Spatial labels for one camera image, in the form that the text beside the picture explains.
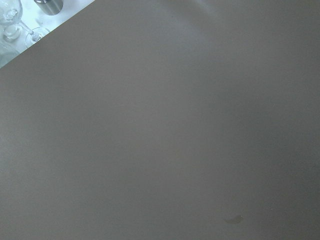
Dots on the green plastic cup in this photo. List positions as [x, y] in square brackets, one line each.
[50, 7]

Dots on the wine glass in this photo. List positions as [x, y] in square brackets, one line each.
[11, 12]

